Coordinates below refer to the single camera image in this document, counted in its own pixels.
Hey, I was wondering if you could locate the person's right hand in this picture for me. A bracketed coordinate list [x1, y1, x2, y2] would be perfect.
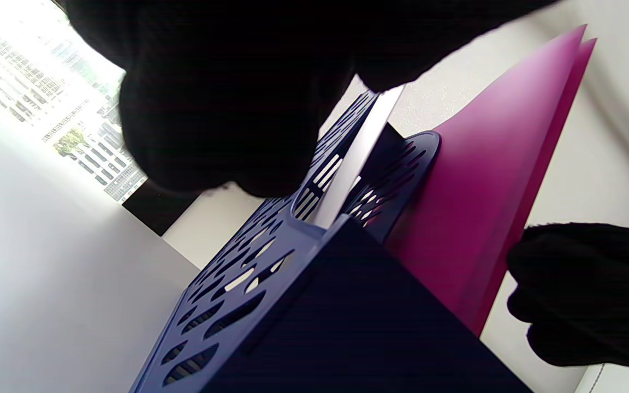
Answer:
[506, 223, 629, 377]

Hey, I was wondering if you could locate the person's left hand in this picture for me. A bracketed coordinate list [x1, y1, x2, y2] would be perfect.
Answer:
[63, 0, 561, 198]

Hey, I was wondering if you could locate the pink translucent L-shaped folder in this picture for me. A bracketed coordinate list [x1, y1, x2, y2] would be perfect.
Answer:
[383, 25, 588, 328]
[465, 37, 598, 337]

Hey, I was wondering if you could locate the blue perforated file holder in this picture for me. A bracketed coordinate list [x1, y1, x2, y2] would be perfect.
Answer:
[129, 90, 533, 393]

